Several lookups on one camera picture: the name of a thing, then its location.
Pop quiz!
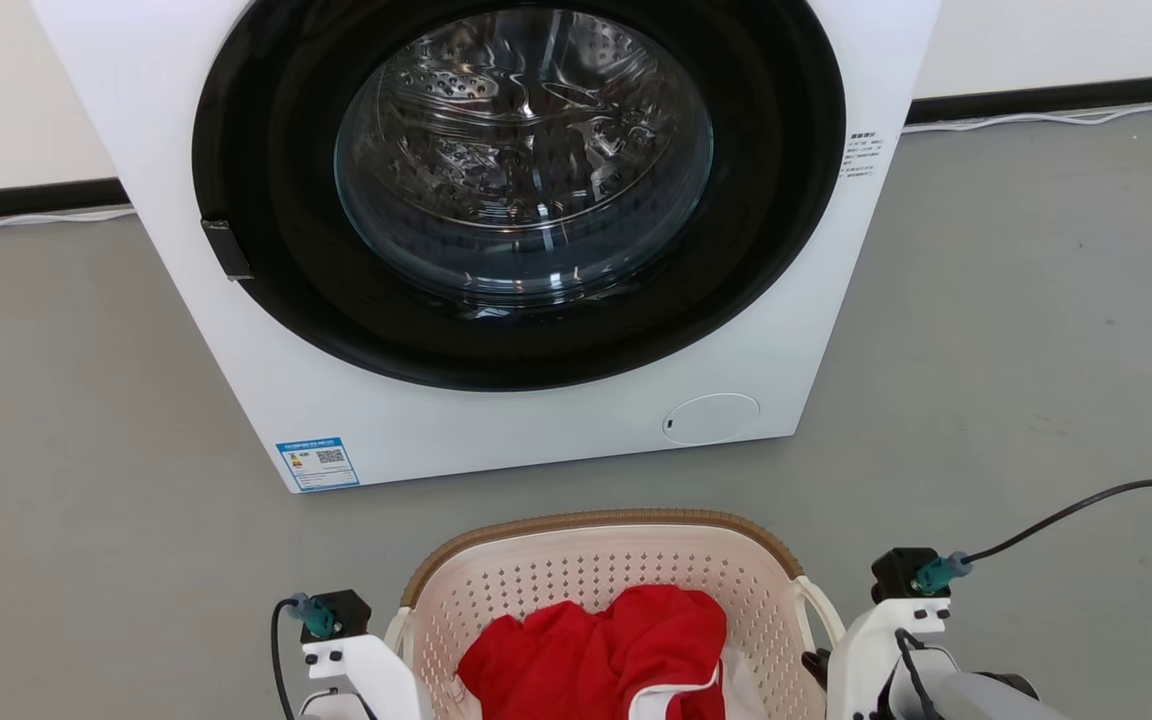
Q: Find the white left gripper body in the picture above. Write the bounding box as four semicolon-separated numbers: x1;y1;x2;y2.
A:
298;633;429;720

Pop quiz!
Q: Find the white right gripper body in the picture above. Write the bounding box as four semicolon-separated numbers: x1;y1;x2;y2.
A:
824;596;953;720

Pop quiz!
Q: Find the beige perforated laundry basket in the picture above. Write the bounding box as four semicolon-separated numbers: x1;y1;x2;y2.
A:
384;508;847;720

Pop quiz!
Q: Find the white garment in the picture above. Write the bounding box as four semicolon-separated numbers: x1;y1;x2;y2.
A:
628;645;769;720

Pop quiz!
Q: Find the red garment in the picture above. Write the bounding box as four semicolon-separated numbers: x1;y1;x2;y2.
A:
456;584;729;720

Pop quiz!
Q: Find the blue energy label sticker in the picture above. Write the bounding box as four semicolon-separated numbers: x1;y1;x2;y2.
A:
274;436;361;493

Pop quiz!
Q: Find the round white filter cover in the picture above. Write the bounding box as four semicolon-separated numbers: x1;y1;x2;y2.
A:
661;392;762;447

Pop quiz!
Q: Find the white front-load washing machine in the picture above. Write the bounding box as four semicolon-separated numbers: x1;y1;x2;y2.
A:
29;0;943;495

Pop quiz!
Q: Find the small printed text sticker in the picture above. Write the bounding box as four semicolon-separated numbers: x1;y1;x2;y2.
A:
839;129;885;185

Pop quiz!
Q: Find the black round washer door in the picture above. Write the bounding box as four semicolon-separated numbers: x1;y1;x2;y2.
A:
191;0;848;392

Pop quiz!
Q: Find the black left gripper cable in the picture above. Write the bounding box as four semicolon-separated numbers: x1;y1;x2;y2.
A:
270;592;339;720

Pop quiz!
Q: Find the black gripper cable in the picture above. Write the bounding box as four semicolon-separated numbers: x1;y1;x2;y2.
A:
270;592;339;720
912;479;1152;597

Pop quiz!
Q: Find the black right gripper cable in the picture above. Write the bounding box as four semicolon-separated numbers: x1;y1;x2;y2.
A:
912;479;1152;597

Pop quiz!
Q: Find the black washer door handle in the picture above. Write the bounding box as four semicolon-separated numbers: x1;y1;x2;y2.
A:
200;218;255;282

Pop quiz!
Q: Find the white floor cable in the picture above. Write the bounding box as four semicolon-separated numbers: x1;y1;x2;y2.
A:
0;204;138;245
900;96;1152;136

